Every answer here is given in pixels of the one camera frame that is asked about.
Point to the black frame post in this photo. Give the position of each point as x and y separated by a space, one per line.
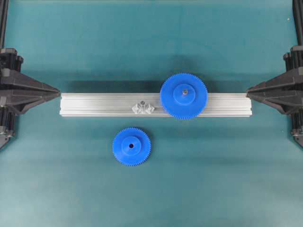
3 19
298 19

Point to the large blue plastic gear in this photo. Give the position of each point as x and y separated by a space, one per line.
179 106

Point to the black right frame post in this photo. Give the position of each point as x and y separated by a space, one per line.
298 19

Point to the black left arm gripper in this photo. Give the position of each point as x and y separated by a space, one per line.
15 101

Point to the black left frame post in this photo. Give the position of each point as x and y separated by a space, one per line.
3 19

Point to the small blue plastic gear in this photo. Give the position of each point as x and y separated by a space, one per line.
131 146

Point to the aluminium extrusion rail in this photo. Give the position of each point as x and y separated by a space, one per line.
120 105

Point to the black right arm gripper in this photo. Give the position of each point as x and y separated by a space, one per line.
286 102

